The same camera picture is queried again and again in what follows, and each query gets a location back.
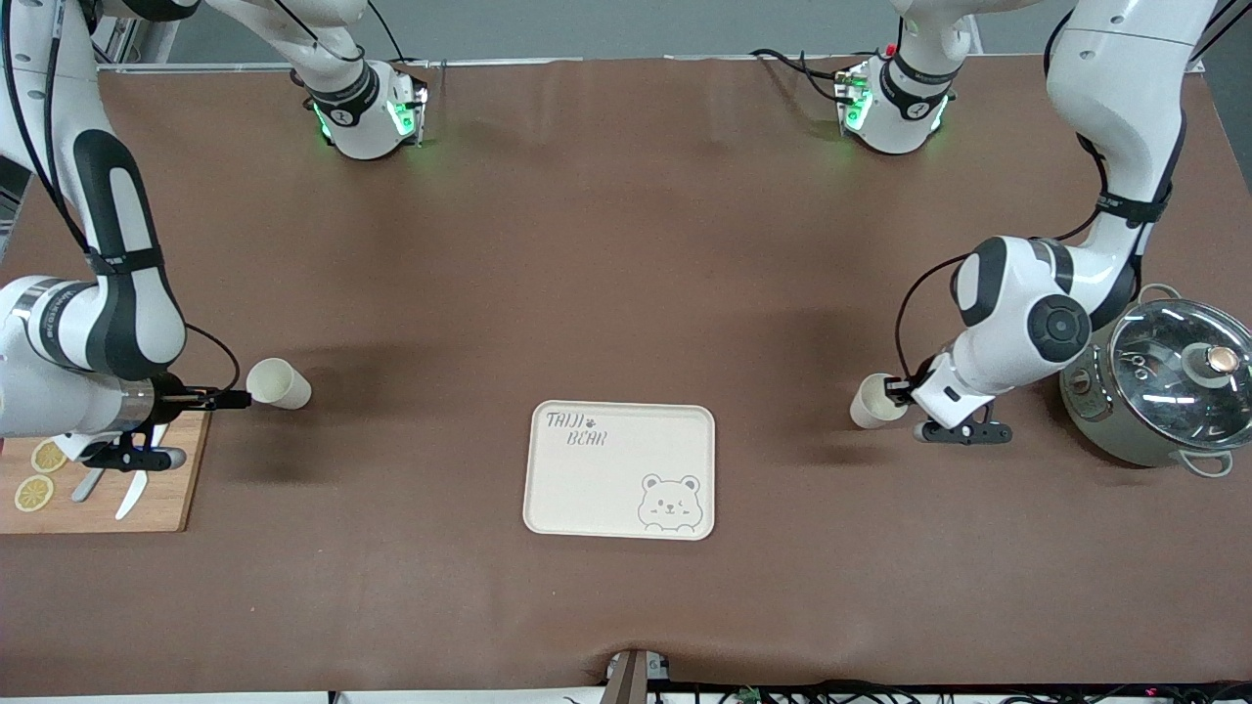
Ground white plastic cup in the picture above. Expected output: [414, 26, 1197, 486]
[849, 373, 911, 429]
[246, 358, 313, 411]

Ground cream bear print tray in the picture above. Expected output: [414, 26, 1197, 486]
[522, 400, 717, 542]

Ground white plastic knife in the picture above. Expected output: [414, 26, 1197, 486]
[115, 422, 169, 521]

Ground bamboo cutting board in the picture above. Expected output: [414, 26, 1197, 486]
[0, 411, 212, 535]

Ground grey-green electric cooking pot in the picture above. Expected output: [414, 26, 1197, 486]
[1059, 284, 1252, 478]

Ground glass pot lid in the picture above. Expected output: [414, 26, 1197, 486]
[1108, 298, 1252, 451]

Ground brown table cover mat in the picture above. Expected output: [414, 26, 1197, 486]
[0, 54, 1252, 697]

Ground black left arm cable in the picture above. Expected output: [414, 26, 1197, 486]
[894, 0, 1252, 384]

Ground black table edge cables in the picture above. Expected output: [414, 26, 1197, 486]
[562, 680, 1252, 704]

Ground black base cable bundle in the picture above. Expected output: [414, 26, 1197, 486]
[750, 47, 848, 105]

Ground aluminium frame profile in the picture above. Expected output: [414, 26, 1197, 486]
[90, 10, 179, 71]

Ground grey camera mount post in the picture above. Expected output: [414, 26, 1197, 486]
[604, 647, 672, 704]

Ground thin black base cable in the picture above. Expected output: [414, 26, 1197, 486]
[272, 0, 408, 63]

